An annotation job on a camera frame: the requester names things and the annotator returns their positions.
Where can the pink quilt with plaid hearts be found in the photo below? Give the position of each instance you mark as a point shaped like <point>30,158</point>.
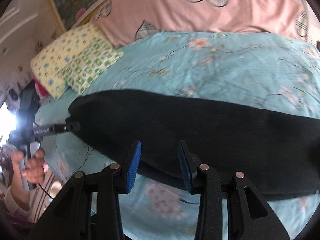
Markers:
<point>125,21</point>

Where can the black pants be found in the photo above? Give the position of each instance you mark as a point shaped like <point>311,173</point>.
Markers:
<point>278,152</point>

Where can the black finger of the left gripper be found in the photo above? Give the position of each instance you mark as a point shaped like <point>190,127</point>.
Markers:
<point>72,127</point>

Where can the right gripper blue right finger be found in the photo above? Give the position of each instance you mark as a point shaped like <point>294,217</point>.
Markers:
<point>188,167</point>

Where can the light blue floral bedsheet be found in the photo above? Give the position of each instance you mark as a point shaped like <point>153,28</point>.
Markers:
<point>261,70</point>

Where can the person's left hand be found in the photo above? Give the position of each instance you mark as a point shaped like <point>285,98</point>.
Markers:
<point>33,173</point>

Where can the person's left forearm sleeve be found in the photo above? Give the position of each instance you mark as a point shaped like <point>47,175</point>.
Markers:
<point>17,200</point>

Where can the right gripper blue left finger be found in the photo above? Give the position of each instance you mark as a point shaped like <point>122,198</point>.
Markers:
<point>131,165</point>

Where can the yellow green patterned pillow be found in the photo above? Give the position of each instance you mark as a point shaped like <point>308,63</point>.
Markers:
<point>74,60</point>

